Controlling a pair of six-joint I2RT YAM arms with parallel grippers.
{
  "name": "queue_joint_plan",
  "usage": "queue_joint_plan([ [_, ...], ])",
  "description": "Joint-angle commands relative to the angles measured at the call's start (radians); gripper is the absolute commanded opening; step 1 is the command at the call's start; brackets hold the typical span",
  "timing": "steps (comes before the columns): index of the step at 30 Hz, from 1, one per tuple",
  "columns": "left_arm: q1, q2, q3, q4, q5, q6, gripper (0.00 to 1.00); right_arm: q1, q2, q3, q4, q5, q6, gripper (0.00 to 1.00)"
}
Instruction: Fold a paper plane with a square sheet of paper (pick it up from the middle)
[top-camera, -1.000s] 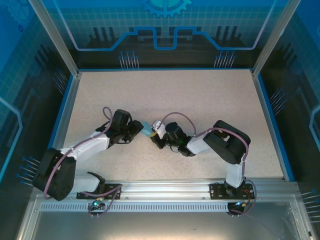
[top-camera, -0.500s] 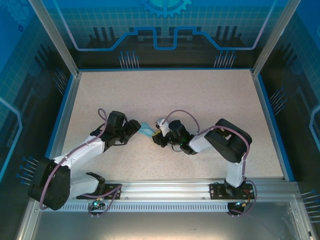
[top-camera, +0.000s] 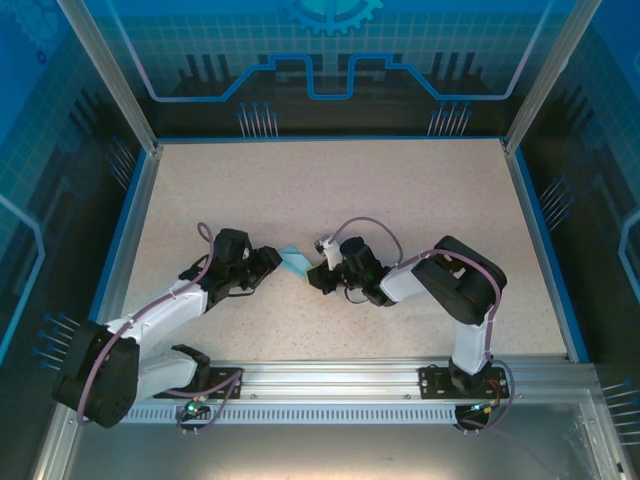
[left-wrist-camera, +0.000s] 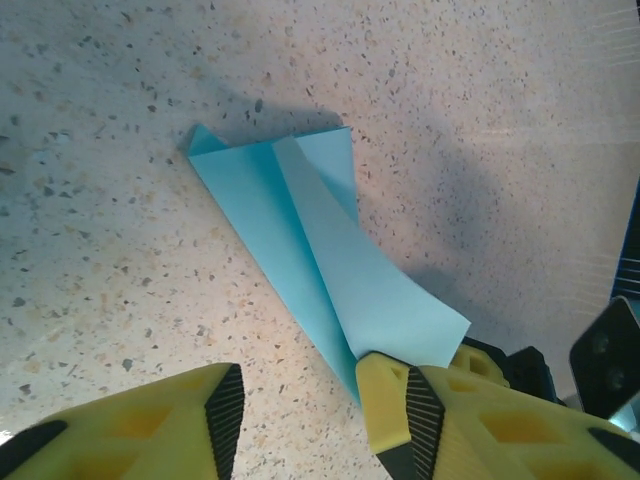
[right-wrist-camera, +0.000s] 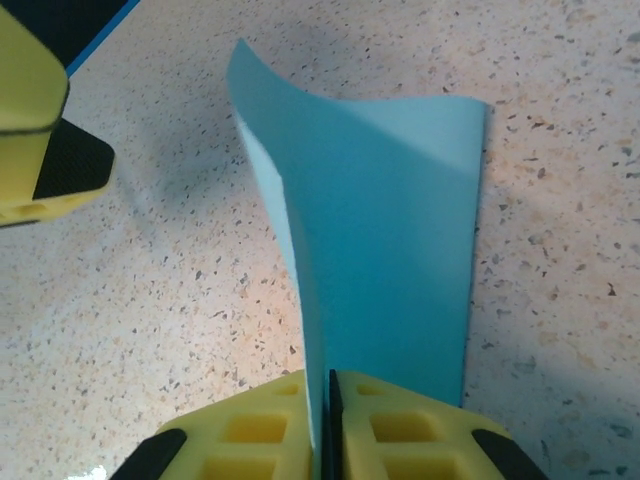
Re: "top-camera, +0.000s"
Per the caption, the light blue cloth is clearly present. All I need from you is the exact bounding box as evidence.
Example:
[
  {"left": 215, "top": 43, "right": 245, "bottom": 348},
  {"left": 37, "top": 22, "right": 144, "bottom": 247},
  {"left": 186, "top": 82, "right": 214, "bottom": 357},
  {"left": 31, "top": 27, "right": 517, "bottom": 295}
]
[{"left": 278, "top": 243, "right": 312, "bottom": 279}]

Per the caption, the aluminium mounting beam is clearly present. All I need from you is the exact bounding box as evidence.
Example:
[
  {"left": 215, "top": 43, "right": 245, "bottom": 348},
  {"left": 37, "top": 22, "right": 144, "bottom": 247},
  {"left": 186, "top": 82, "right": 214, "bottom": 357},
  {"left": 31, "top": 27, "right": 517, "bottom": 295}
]
[{"left": 134, "top": 355, "right": 599, "bottom": 401}]

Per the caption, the brushed metal panel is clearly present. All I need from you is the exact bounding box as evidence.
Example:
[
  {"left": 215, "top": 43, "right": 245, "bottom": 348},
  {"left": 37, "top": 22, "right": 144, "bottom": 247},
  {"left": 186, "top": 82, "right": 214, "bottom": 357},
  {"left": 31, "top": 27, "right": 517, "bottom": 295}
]
[{"left": 34, "top": 389, "right": 634, "bottom": 480}]

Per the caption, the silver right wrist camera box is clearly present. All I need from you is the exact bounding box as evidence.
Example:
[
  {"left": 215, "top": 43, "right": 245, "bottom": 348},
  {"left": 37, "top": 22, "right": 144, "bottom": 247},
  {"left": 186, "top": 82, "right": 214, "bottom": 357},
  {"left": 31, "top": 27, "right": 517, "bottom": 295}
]
[{"left": 312, "top": 233, "right": 342, "bottom": 270}]

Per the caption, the aluminium side rail blue edge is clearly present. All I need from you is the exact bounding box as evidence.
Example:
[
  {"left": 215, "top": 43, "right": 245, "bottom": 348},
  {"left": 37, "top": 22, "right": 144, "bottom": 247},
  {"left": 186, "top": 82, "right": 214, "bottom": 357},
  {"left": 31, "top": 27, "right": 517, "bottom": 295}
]
[
  {"left": 501, "top": 144, "right": 594, "bottom": 365},
  {"left": 87, "top": 147, "right": 164, "bottom": 346}
]

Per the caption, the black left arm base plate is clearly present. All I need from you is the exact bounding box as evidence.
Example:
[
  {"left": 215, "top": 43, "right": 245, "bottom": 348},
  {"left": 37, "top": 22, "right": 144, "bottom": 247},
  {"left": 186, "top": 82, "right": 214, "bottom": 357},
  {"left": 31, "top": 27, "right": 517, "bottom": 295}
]
[{"left": 149, "top": 367, "right": 246, "bottom": 401}]

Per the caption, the slotted grey cable duct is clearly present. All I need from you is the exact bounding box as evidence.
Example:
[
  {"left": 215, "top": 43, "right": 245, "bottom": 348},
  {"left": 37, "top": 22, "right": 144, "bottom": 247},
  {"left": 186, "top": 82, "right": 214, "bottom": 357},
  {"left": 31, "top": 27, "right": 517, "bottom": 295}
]
[{"left": 122, "top": 405, "right": 464, "bottom": 426}]

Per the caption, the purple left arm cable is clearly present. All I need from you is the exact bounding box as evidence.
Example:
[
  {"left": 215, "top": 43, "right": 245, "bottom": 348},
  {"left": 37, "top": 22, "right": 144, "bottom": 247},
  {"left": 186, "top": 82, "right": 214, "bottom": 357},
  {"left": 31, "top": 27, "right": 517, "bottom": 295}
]
[{"left": 74, "top": 222, "right": 246, "bottom": 436}]

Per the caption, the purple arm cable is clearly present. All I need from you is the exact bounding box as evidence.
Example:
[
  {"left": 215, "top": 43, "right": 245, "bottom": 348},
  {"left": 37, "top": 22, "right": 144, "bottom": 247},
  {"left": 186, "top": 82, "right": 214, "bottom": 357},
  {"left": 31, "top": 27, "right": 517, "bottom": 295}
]
[
  {"left": 74, "top": 222, "right": 246, "bottom": 436},
  {"left": 332, "top": 217, "right": 516, "bottom": 436}
]

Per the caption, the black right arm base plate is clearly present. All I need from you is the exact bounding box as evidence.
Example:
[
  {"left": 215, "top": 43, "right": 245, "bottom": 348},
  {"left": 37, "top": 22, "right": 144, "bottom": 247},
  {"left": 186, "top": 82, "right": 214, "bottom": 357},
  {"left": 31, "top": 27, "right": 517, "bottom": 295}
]
[{"left": 418, "top": 363, "right": 511, "bottom": 401}]

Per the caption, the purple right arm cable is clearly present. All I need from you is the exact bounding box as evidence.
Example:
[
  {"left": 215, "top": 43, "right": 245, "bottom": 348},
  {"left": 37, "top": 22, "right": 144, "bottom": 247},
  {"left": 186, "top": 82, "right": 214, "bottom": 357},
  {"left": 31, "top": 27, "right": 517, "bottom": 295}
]
[{"left": 332, "top": 217, "right": 516, "bottom": 436}]

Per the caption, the aluminium frame post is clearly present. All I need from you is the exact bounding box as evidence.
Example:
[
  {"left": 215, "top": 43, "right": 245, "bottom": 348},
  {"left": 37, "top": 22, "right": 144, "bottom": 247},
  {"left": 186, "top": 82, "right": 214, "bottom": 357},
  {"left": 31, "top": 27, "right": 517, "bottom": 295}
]
[
  {"left": 55, "top": 0, "right": 164, "bottom": 157},
  {"left": 501, "top": 0, "right": 594, "bottom": 157}
]

